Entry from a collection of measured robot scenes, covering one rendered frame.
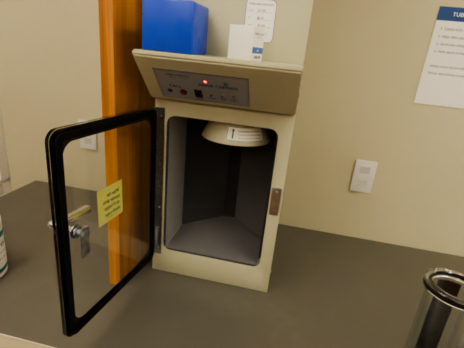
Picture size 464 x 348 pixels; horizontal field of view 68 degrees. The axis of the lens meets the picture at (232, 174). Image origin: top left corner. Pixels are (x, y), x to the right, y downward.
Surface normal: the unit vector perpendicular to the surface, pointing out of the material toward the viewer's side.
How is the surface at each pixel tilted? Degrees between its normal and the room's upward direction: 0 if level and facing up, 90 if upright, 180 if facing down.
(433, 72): 90
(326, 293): 0
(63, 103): 90
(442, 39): 90
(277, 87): 135
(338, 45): 90
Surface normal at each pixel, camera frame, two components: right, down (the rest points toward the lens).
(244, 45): -0.47, 0.26
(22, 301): 0.10, -0.94
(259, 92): -0.21, 0.89
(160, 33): -0.20, 0.32
